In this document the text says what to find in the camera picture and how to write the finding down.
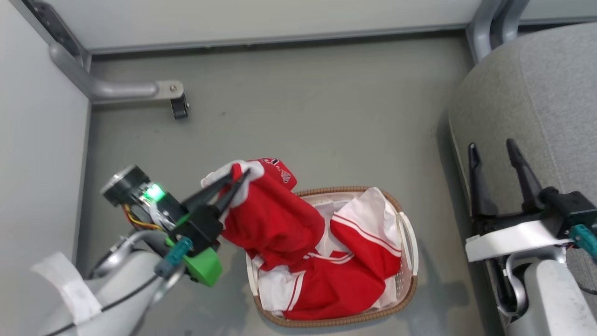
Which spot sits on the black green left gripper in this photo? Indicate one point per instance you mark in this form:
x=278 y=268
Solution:
x=200 y=228

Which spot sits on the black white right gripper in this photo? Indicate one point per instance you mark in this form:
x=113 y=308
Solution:
x=513 y=238

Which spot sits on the red and white clothing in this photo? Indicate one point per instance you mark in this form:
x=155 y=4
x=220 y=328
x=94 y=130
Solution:
x=270 y=219

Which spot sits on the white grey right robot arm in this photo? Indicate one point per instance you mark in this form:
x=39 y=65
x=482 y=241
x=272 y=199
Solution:
x=555 y=298

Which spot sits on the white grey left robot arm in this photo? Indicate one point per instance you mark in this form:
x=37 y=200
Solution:
x=126 y=280

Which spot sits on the white wicker-rimmed laundry basket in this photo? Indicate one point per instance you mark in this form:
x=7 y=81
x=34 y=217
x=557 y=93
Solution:
x=406 y=280

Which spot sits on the black caster wheel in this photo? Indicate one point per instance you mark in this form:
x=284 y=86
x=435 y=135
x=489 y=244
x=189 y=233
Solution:
x=179 y=107

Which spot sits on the grey fabric sofa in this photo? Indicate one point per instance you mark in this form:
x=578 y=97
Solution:
x=536 y=93

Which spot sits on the grey metal partition foot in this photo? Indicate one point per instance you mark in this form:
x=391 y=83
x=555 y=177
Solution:
x=121 y=88

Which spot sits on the grey metal partition leg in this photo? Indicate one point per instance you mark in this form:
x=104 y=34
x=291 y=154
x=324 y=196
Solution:
x=513 y=18
x=480 y=28

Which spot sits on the white tape strip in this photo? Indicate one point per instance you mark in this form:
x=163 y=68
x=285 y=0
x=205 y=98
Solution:
x=70 y=284

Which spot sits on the black partition hinge strip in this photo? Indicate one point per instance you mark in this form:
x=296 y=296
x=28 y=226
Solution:
x=51 y=23

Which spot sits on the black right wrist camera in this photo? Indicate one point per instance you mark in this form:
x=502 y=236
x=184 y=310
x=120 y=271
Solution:
x=573 y=205

